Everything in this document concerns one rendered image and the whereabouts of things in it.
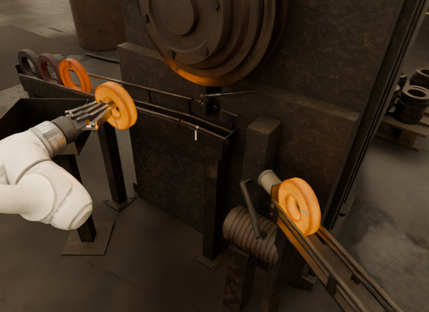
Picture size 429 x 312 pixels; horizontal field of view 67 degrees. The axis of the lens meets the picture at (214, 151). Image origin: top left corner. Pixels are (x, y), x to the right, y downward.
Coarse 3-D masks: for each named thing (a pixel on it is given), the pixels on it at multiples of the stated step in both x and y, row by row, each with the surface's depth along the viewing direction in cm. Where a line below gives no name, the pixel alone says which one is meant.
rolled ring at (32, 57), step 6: (18, 54) 166; (24, 54) 162; (30, 54) 161; (24, 60) 169; (30, 60) 162; (36, 60) 161; (24, 66) 170; (36, 66) 161; (24, 72) 172; (30, 72) 172; (36, 72) 164; (30, 78) 172; (42, 78) 166
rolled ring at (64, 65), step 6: (66, 60) 144; (72, 60) 144; (60, 66) 149; (66, 66) 146; (72, 66) 143; (78, 66) 143; (60, 72) 151; (66, 72) 151; (78, 72) 143; (84, 72) 144; (66, 78) 153; (84, 78) 144; (66, 84) 153; (72, 84) 154; (84, 84) 145; (90, 84) 147; (84, 90) 147; (90, 90) 149
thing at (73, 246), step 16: (16, 112) 122; (32, 112) 129; (48, 112) 129; (0, 128) 113; (16, 128) 122; (80, 144) 119; (64, 160) 127; (96, 224) 167; (112, 224) 167; (80, 240) 157; (96, 240) 159
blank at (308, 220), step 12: (288, 180) 86; (300, 180) 84; (288, 192) 87; (300, 192) 81; (312, 192) 81; (288, 204) 89; (300, 204) 82; (312, 204) 80; (300, 216) 83; (312, 216) 79; (300, 228) 85; (312, 228) 81
